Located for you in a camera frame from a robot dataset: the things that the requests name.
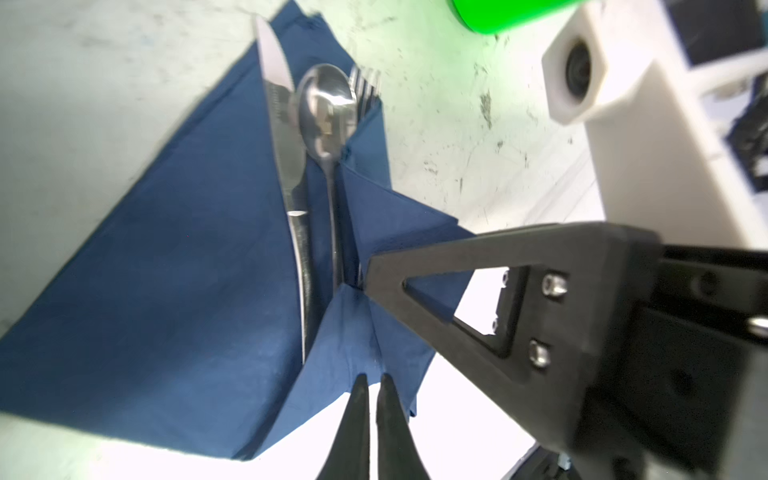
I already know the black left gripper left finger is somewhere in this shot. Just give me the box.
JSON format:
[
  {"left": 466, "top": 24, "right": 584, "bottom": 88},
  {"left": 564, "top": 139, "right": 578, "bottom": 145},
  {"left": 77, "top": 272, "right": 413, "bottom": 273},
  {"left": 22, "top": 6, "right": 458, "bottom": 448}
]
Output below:
[{"left": 317, "top": 374, "right": 370, "bottom": 480}]

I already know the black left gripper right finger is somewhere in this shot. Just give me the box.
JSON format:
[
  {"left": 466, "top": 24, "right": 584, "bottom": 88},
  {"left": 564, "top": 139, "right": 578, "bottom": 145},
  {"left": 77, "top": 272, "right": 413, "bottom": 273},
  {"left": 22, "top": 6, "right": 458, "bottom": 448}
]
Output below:
[{"left": 376, "top": 374, "right": 430, "bottom": 480}]

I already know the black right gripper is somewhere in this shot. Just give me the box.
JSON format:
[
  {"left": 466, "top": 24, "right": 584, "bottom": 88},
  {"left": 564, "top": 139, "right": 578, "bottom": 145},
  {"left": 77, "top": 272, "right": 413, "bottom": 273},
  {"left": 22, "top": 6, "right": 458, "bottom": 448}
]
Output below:
[{"left": 365, "top": 222, "right": 767, "bottom": 479}]

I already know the dark blue paper napkin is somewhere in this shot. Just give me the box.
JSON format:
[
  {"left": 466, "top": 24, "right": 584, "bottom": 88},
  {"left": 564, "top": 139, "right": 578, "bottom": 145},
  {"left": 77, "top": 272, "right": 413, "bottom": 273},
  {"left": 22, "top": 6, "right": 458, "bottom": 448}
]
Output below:
[{"left": 0, "top": 0, "right": 476, "bottom": 462}]

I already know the silver metal fork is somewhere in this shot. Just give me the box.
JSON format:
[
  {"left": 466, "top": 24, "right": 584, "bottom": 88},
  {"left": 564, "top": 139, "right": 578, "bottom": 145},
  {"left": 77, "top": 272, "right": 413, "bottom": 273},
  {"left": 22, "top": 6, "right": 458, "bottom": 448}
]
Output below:
[{"left": 349, "top": 65, "right": 381, "bottom": 121}]

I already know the silver metal knife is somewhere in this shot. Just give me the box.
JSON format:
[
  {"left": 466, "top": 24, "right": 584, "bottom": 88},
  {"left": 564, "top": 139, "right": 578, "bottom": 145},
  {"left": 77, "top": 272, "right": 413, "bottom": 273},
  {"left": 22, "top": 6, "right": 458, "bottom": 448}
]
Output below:
[{"left": 253, "top": 15, "right": 320, "bottom": 360}]

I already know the green perforated plastic basket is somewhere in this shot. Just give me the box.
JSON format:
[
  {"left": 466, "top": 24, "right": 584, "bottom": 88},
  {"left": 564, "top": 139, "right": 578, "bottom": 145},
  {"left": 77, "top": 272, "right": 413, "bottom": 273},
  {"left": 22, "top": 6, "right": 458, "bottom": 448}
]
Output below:
[{"left": 451, "top": 0, "right": 579, "bottom": 35}]

